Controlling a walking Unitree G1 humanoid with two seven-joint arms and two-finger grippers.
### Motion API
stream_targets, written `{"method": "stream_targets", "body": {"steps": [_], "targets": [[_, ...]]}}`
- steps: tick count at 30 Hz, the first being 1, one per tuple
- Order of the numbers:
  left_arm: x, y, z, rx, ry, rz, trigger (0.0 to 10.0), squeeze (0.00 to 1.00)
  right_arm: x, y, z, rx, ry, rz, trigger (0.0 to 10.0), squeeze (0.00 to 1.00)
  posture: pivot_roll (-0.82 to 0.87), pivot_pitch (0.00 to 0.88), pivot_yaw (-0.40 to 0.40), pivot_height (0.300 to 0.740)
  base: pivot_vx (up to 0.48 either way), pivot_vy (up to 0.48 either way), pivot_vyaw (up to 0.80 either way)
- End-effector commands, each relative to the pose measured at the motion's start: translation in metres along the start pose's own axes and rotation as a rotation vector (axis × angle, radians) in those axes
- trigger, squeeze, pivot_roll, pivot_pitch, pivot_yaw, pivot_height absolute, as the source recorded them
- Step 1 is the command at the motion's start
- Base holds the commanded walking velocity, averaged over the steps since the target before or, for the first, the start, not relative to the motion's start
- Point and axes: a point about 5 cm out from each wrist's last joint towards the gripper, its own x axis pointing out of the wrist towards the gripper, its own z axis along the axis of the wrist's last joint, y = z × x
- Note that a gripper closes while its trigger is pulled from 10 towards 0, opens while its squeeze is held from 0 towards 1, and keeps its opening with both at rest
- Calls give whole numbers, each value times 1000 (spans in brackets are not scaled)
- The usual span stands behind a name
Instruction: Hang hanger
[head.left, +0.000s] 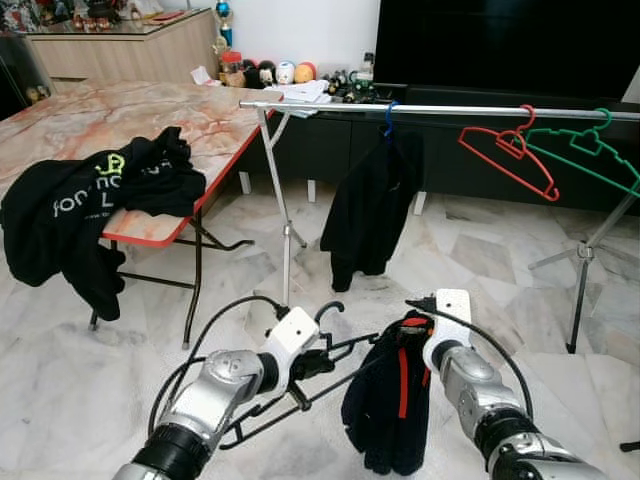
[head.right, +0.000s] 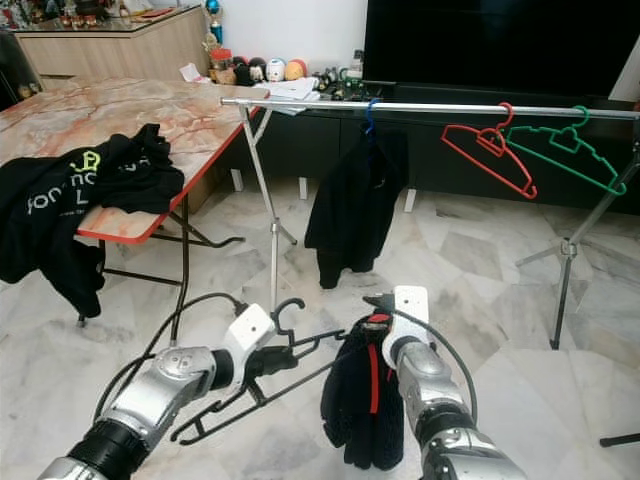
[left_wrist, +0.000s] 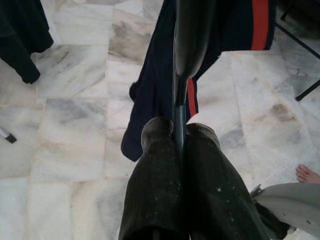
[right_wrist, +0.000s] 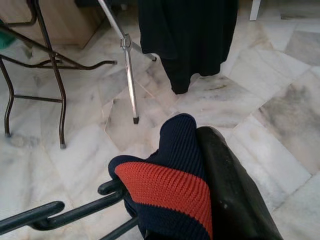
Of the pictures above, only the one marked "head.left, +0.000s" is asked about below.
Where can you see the black plastic clothes hanger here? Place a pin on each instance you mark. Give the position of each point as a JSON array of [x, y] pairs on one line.
[[300, 403]]

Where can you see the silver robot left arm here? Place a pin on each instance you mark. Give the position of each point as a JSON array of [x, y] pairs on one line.
[[220, 385]]

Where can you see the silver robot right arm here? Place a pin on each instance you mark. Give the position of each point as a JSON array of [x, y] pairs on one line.
[[470, 380]]

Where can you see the red plastic clothes hanger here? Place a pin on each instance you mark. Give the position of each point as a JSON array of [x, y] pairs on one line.
[[510, 171]]

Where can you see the blue plastic clothes hanger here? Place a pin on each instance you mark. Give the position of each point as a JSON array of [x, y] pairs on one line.
[[387, 122]]

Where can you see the green plastic clothes hanger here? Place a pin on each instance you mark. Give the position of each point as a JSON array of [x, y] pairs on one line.
[[580, 170]]

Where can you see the black television console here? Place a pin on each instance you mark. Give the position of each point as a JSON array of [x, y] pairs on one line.
[[440, 180]]

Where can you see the silver metal clothes rack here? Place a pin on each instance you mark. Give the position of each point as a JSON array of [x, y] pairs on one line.
[[450, 109]]

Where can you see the dark small gadget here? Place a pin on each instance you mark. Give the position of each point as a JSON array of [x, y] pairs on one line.
[[358, 92]]

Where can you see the small black white figurine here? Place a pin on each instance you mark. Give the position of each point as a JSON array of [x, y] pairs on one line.
[[339, 80]]

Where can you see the clear bottle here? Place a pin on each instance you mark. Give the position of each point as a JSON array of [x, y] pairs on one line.
[[367, 70]]

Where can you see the stack of white papers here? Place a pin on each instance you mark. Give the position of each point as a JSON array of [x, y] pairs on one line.
[[305, 92]]

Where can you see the orange round doll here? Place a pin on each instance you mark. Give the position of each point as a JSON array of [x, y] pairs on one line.
[[305, 73]]

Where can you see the white round doll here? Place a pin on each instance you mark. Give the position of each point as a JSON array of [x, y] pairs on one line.
[[285, 73]]

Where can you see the black flat screen television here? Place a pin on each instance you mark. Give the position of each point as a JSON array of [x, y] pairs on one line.
[[500, 45]]

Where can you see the black round mouse doll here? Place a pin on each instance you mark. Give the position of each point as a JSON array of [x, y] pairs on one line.
[[267, 73], [251, 73]]

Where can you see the red lidded jar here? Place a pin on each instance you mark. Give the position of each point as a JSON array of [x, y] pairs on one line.
[[232, 72]]

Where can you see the white tissue packet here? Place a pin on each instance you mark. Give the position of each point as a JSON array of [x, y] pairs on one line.
[[202, 77]]

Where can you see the marble pattern folding table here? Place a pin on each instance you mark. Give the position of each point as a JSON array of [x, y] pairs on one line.
[[120, 110]]

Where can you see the blue gold trophy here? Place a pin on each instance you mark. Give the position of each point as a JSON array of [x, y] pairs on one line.
[[223, 12]]

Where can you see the light wooden cabinet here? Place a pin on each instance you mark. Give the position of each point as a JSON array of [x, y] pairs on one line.
[[120, 60]]

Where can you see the red packet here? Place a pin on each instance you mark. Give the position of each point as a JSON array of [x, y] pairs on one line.
[[167, 17]]

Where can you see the black chair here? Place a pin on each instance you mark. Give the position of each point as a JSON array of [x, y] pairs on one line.
[[20, 75]]

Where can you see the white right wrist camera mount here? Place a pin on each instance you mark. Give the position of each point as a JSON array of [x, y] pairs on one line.
[[455, 320]]

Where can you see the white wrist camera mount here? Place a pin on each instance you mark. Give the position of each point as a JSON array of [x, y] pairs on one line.
[[455, 320], [292, 335]]

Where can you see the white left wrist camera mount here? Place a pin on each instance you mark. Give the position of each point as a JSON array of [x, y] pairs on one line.
[[292, 335]]

